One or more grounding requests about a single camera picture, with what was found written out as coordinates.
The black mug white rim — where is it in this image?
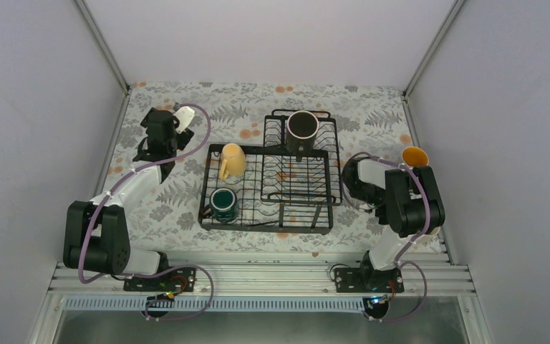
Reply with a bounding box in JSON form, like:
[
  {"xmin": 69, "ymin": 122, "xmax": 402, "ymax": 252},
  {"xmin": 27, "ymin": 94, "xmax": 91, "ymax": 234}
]
[{"xmin": 285, "ymin": 110, "xmax": 319, "ymax": 162}]

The white mug orange interior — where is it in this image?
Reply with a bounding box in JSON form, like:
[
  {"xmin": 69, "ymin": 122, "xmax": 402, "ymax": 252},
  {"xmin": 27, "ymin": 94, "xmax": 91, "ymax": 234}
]
[{"xmin": 402, "ymin": 146, "xmax": 430, "ymax": 168}]

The beige cream mug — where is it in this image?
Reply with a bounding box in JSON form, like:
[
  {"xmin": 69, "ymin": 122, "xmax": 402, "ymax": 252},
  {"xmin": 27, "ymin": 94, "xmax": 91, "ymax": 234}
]
[{"xmin": 425, "ymin": 226, "xmax": 442, "ymax": 237}]

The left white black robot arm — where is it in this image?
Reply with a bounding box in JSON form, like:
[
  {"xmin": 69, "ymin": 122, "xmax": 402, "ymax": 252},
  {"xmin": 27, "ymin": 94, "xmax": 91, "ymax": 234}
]
[{"xmin": 63, "ymin": 106, "xmax": 195, "ymax": 290}]

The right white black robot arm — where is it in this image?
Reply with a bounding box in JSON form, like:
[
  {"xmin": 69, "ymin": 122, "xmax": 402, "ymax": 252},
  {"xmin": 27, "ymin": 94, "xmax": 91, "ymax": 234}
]
[{"xmin": 335, "ymin": 157, "xmax": 445, "ymax": 293}]

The yellow mug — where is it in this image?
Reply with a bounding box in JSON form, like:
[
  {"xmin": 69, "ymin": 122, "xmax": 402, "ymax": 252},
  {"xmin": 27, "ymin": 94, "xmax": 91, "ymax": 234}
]
[{"xmin": 218, "ymin": 143, "xmax": 246, "ymax": 180}]

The dark green mug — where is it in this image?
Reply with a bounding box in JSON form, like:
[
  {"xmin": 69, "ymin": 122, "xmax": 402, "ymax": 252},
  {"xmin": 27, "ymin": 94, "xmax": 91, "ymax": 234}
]
[{"xmin": 201, "ymin": 188, "xmax": 239, "ymax": 224}]

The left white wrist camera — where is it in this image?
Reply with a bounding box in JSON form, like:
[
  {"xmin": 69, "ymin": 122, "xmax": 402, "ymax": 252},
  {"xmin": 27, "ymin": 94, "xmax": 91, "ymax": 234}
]
[{"xmin": 173, "ymin": 106, "xmax": 196, "ymax": 134}]

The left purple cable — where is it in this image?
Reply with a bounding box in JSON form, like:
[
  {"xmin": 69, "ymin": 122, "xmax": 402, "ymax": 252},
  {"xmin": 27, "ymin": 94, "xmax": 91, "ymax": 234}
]
[{"xmin": 76, "ymin": 103, "xmax": 215, "ymax": 323}]

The purple cable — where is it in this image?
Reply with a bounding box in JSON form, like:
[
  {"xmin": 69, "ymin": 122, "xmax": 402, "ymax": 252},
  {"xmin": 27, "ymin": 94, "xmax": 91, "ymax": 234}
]
[
  {"xmin": 76, "ymin": 103, "xmax": 215, "ymax": 323},
  {"xmin": 341, "ymin": 151, "xmax": 432, "ymax": 324}
]

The black wire dish rack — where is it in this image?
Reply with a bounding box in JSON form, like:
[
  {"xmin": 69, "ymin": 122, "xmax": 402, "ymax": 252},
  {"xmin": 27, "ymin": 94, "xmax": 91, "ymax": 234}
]
[{"xmin": 198, "ymin": 109, "xmax": 342, "ymax": 235}]

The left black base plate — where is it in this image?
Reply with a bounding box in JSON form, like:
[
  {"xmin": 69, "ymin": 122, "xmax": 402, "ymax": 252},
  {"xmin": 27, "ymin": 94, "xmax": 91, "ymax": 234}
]
[{"xmin": 123, "ymin": 267, "xmax": 196, "ymax": 293}]

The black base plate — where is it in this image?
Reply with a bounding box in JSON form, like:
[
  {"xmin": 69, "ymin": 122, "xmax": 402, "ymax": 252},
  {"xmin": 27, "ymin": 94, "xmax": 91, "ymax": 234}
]
[
  {"xmin": 334, "ymin": 267, "xmax": 405, "ymax": 293},
  {"xmin": 123, "ymin": 267, "xmax": 196, "ymax": 293}
]

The aluminium mounting rail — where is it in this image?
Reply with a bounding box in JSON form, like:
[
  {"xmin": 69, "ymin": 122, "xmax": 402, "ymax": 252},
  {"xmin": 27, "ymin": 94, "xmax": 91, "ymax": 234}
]
[{"xmin": 48, "ymin": 263, "xmax": 476, "ymax": 297}]

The left aluminium frame post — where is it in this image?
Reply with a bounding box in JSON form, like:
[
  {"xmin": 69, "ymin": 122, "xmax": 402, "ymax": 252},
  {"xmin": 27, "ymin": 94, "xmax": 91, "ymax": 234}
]
[{"xmin": 72, "ymin": 0, "xmax": 130, "ymax": 93}]

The aluminium frame post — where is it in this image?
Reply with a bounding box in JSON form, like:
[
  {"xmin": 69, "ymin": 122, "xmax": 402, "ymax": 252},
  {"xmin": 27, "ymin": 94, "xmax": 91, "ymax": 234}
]
[
  {"xmin": 402, "ymin": 0, "xmax": 468, "ymax": 102},
  {"xmin": 72, "ymin": 0, "xmax": 130, "ymax": 93}
]

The grey slotted cable duct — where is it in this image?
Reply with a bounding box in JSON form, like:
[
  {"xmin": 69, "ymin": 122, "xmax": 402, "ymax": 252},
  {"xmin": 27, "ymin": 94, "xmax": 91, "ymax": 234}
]
[{"xmin": 62, "ymin": 295, "xmax": 365, "ymax": 313}]

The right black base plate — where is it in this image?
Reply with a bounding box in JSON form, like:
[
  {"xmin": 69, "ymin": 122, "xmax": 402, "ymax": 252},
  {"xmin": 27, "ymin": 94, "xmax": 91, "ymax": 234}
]
[{"xmin": 334, "ymin": 267, "xmax": 405, "ymax": 293}]

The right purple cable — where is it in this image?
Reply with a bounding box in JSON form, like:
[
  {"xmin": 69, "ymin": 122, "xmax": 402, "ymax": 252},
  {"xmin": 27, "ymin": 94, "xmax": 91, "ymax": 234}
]
[{"xmin": 341, "ymin": 151, "xmax": 432, "ymax": 324}]

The right aluminium frame post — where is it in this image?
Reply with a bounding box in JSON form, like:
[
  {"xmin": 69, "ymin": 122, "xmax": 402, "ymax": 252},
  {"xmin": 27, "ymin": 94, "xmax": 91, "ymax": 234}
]
[{"xmin": 402, "ymin": 0, "xmax": 468, "ymax": 102}]

